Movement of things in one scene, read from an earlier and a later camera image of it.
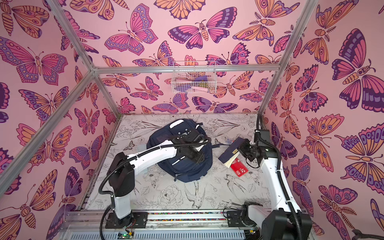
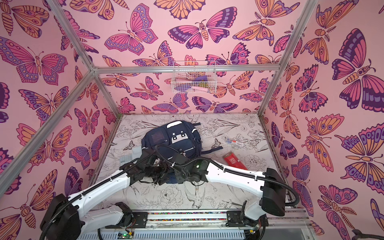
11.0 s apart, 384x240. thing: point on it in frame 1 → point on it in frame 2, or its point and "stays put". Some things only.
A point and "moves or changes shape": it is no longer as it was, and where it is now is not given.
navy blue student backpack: [178, 169] moves or changes shape
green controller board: [125, 235] stays put
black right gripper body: [244, 147] → [176, 173]
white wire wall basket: [194, 77] stays put
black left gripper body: [196, 156] → [157, 173]
